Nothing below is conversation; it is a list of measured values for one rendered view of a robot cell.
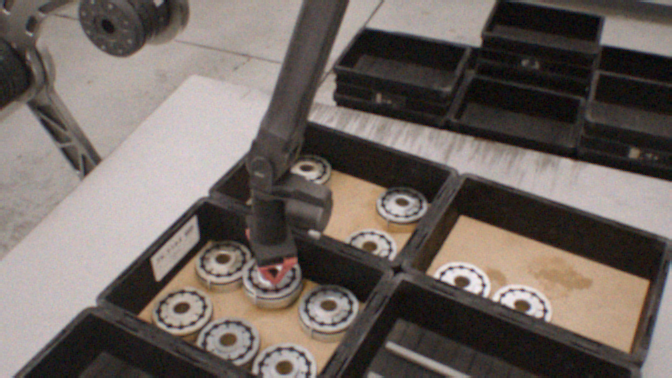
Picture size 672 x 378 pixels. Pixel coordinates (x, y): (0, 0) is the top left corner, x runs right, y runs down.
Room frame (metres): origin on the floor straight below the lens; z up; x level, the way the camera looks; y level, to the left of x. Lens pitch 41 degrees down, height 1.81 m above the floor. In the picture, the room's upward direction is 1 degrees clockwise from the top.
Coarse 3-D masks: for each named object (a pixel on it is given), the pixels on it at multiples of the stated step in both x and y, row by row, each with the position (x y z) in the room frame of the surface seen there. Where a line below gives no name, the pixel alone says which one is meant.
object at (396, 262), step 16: (320, 128) 1.21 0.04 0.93; (368, 144) 1.16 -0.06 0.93; (384, 144) 1.15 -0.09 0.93; (240, 160) 1.10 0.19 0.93; (416, 160) 1.11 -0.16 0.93; (224, 176) 1.05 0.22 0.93; (208, 192) 1.00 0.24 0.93; (432, 208) 0.96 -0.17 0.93; (336, 240) 0.88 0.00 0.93; (416, 240) 0.88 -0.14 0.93; (368, 256) 0.84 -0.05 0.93; (400, 256) 0.84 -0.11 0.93; (400, 272) 0.82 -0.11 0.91
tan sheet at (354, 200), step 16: (336, 176) 1.17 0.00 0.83; (336, 192) 1.12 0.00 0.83; (352, 192) 1.12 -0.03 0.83; (368, 192) 1.12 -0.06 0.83; (336, 208) 1.07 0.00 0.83; (352, 208) 1.07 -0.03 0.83; (368, 208) 1.07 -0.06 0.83; (336, 224) 1.02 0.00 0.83; (352, 224) 1.02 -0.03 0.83; (368, 224) 1.02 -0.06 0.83; (400, 240) 0.98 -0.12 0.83
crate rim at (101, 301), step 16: (192, 208) 0.96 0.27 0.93; (224, 208) 0.96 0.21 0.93; (240, 208) 0.96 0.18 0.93; (176, 224) 0.92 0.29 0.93; (160, 240) 0.87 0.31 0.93; (304, 240) 0.88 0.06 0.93; (320, 240) 0.88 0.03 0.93; (144, 256) 0.84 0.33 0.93; (352, 256) 0.84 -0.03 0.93; (128, 272) 0.80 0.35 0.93; (384, 272) 0.80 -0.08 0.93; (112, 288) 0.76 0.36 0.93; (384, 288) 0.77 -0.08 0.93; (112, 304) 0.73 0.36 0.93; (128, 320) 0.70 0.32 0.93; (144, 320) 0.70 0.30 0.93; (160, 336) 0.67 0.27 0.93; (176, 336) 0.67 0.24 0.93; (352, 336) 0.67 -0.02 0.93; (192, 352) 0.64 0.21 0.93; (208, 352) 0.64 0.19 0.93; (336, 352) 0.64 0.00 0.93; (224, 368) 0.61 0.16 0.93; (240, 368) 0.61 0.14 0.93
